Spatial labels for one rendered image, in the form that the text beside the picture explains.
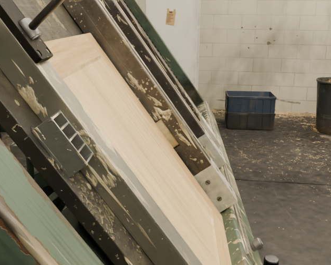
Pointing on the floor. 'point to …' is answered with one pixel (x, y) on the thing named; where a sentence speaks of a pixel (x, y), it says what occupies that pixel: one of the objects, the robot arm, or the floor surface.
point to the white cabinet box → (178, 30)
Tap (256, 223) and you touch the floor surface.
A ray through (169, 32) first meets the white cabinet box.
